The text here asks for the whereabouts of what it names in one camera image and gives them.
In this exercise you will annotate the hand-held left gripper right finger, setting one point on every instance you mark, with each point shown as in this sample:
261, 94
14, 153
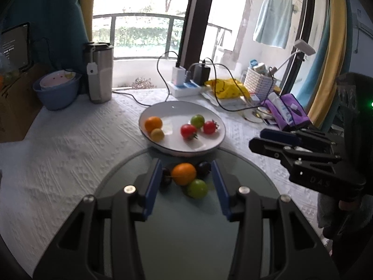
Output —
221, 186

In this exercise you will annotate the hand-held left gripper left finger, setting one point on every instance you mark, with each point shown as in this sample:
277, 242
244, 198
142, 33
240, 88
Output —
151, 186

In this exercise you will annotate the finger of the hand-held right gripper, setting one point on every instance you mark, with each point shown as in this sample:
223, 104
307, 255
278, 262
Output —
271, 148
274, 134

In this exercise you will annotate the dark purple plum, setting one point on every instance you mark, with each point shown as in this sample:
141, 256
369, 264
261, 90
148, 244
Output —
166, 177
203, 169

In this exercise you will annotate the green tomato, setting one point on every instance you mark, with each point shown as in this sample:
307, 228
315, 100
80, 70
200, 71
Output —
197, 188
197, 121

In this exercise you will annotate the small round orange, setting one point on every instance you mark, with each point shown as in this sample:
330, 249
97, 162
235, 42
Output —
183, 174

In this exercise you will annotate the white round plate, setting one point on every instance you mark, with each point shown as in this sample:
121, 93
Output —
174, 144

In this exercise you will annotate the yellow cherry tomato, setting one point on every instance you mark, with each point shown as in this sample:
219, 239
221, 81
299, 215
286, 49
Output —
157, 134

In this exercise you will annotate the red cherry tomato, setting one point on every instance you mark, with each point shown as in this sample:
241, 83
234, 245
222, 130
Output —
188, 131
209, 127

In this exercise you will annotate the large orange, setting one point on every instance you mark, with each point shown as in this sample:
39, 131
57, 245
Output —
153, 124

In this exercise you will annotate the person's right hand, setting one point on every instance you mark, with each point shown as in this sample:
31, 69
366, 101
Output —
348, 204

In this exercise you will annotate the white tube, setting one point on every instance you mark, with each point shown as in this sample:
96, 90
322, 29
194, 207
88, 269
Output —
281, 108

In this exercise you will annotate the white woven basket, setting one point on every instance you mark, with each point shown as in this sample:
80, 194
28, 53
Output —
258, 86

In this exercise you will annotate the white paper stack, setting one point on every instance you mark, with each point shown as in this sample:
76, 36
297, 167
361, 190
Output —
233, 102

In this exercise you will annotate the yellow plastic bag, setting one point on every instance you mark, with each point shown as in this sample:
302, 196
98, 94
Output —
227, 89

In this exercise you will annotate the light blue curtain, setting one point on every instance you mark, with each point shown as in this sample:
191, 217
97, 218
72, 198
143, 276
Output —
317, 78

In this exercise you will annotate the white textured tablecloth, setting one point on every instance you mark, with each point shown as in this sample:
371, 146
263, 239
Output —
72, 157

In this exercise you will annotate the white desk lamp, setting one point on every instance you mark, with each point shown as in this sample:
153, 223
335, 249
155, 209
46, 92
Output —
304, 47

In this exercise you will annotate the yellow curtain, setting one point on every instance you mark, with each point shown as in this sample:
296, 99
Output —
87, 5
335, 64

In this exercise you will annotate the black power adapter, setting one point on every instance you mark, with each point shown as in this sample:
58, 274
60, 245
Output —
201, 74

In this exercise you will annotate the white power strip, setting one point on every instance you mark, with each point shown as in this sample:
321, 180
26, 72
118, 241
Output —
186, 89

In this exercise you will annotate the light blue towel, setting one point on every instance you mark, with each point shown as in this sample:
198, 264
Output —
272, 23

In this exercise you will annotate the white charger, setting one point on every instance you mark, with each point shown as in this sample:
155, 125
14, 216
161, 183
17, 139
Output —
178, 75

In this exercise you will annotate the steel thermos mug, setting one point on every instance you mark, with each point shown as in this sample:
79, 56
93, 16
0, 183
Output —
100, 84

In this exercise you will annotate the blue bowl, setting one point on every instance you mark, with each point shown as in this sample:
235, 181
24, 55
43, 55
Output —
55, 99

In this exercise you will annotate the white paper tag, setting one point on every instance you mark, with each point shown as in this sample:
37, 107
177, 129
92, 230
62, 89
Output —
92, 69

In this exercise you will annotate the white air conditioner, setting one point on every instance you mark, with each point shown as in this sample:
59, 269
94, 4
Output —
365, 30

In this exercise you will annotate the pink bowl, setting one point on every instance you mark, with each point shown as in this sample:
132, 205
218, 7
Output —
56, 80

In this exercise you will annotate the cardboard box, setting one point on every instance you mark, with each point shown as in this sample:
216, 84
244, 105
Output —
17, 110

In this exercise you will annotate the balcony railing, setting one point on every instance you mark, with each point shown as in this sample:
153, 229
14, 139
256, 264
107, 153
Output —
140, 15

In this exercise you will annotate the clear plastic bag with oranges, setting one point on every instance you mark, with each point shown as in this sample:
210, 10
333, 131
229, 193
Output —
5, 75

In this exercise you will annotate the black tablet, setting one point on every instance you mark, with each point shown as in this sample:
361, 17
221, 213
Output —
16, 45

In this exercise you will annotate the dark blue curtain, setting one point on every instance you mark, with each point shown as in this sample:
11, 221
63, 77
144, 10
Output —
52, 14

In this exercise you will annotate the dark window frame post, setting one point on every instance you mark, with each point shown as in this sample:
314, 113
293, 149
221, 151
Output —
198, 20

